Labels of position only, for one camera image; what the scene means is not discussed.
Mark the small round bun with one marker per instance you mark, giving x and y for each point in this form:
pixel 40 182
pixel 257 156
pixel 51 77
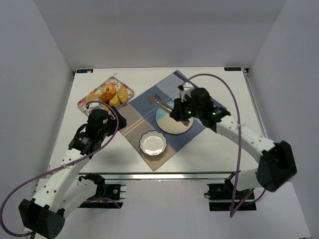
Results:
pixel 115 102

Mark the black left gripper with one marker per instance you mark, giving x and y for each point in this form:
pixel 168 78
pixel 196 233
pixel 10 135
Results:
pixel 118 120

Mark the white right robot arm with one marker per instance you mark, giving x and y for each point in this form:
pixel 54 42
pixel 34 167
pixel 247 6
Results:
pixel 276 163

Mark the blue and cream round plate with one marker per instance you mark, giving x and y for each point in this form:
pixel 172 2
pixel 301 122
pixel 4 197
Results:
pixel 169 125

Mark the blue label sticker left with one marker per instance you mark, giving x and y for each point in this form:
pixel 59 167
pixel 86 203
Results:
pixel 84 71

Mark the glazed ring donut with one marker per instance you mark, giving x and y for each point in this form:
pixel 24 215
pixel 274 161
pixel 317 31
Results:
pixel 110 89

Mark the white scalloped bowl black rim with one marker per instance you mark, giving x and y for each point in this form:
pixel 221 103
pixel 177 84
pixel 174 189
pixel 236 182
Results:
pixel 153 143

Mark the blue label sticker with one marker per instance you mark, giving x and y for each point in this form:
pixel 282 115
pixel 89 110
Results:
pixel 232 69
pixel 84 71

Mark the patchwork blue grey placemat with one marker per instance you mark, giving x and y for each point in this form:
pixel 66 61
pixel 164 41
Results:
pixel 149 117

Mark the brown crusty pastry piece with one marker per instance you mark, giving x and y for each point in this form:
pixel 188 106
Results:
pixel 106 96

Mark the blue label sticker right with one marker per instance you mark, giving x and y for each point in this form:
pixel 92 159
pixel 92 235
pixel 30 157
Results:
pixel 232 69

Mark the oblong golden bread roll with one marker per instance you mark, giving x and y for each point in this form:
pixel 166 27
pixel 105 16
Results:
pixel 122 94

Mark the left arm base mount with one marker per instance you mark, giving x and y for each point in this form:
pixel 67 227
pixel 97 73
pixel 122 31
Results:
pixel 108 195

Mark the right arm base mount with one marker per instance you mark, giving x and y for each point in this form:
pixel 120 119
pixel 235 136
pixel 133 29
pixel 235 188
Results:
pixel 219 198

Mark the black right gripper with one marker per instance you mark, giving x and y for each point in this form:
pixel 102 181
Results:
pixel 178 112

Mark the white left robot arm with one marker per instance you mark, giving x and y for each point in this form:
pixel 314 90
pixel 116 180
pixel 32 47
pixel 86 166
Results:
pixel 46 212

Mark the round yellow muffin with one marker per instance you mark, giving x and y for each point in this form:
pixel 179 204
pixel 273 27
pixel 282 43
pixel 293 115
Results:
pixel 92 97

